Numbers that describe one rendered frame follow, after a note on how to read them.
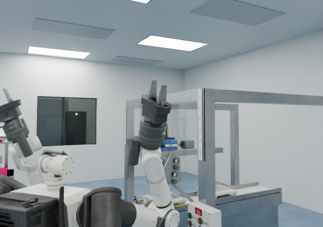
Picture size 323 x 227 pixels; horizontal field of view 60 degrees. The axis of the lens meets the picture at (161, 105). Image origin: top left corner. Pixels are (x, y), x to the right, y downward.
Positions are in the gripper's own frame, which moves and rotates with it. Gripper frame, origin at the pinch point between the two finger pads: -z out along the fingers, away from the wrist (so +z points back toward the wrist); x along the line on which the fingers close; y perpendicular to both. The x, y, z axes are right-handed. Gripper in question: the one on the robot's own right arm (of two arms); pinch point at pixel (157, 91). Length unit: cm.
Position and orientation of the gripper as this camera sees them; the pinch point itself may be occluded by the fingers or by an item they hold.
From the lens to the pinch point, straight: 88.8
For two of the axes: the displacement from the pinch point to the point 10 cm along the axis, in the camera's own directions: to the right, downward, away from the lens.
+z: -1.3, 9.3, 3.4
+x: -5.8, -3.5, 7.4
